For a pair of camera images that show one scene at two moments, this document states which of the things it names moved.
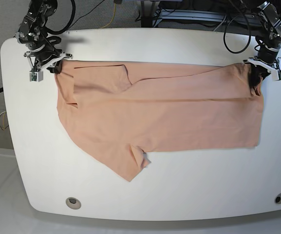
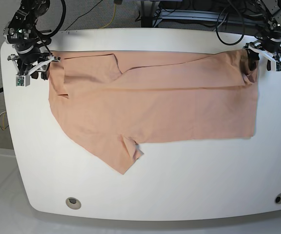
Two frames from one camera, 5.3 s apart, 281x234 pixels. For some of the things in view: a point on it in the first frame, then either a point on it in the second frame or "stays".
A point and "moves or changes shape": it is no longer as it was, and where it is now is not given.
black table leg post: [147, 9] stays
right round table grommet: [280, 198] stays
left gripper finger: [255, 72] to [252, 57]
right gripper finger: [56, 67] to [45, 75]
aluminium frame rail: [245, 18] stays
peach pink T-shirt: [115, 112] moves or changes shape
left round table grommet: [73, 203] stays
